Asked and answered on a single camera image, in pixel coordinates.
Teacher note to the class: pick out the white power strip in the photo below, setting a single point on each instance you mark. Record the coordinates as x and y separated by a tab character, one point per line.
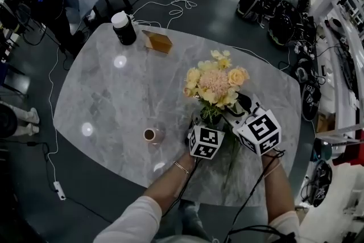
59	190

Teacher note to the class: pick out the white flowers bouquet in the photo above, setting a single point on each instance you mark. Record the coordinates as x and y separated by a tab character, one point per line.
231	150

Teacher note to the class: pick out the person's right forearm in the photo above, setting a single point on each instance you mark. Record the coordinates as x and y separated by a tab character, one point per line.
277	187

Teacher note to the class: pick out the person's blue jeans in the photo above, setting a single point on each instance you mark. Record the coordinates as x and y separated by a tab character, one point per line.
193	219

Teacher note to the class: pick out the black printed bag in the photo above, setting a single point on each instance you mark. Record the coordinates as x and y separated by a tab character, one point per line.
322	185

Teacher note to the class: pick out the black round floor fan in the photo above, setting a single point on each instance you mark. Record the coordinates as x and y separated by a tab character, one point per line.
8	121

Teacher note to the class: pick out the person's left forearm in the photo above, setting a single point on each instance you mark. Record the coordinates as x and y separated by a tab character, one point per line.
170	182

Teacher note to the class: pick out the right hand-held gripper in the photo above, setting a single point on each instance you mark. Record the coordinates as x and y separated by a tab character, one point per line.
260	133

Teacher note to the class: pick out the peach flowers bouquet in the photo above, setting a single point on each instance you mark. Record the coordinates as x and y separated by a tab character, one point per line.
213	82

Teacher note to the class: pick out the white marble table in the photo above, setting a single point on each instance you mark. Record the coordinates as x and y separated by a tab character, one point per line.
113	94

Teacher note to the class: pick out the amber wooden box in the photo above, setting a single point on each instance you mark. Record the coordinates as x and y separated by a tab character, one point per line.
160	42

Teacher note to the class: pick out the black keyboard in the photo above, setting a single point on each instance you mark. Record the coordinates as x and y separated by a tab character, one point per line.
348	65

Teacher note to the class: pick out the white black headset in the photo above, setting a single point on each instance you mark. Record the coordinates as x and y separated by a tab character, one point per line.
302	71

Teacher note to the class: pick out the black oval printed board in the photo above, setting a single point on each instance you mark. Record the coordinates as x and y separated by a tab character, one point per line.
311	102

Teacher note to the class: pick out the white shelving rack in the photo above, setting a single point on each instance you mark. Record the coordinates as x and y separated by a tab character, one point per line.
341	37

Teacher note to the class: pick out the black bottle with white lid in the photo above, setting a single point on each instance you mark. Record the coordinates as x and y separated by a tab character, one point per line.
125	34

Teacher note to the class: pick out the person's white top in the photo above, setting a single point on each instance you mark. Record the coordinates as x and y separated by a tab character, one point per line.
128	222

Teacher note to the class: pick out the pink ceramic vase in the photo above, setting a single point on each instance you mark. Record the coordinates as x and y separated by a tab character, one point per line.
155	136

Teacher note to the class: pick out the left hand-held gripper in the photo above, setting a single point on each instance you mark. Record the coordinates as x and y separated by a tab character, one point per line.
206	142

